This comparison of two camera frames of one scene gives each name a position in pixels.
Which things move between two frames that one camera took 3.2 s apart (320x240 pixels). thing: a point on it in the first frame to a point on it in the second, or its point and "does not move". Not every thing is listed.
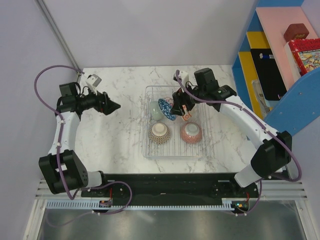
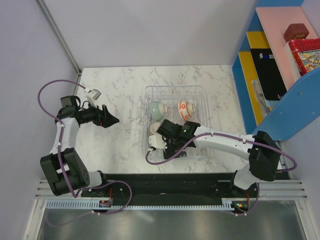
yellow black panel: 259,63 does not move
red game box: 307,54 does not move
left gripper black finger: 111,106 to 108,118
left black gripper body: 99,106 to 96,119
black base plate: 171,187 does not move
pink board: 274,22 does not move
